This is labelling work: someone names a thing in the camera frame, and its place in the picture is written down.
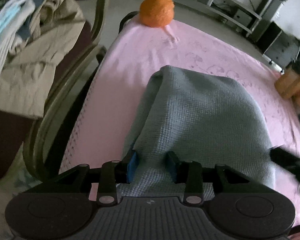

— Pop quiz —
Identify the dark red chair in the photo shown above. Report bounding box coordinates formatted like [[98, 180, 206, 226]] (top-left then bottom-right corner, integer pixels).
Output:
[[0, 0, 109, 182]]

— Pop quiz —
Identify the orange juice bottle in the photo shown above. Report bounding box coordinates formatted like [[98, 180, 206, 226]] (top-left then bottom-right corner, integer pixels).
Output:
[[274, 68, 300, 99]]

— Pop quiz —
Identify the pink printed towel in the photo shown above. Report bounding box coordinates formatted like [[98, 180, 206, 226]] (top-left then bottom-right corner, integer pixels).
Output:
[[60, 18, 300, 224]]

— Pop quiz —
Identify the grey and blue sweater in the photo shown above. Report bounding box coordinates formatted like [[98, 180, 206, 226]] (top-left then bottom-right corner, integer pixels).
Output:
[[117, 66, 275, 197]]

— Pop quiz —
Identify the orange tangerine fruit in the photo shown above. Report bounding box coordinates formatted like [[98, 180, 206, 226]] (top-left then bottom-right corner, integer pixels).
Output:
[[139, 0, 174, 28]]

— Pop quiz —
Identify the pile of folded clothes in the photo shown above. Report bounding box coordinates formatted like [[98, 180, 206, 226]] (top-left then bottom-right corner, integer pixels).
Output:
[[0, 0, 85, 119]]

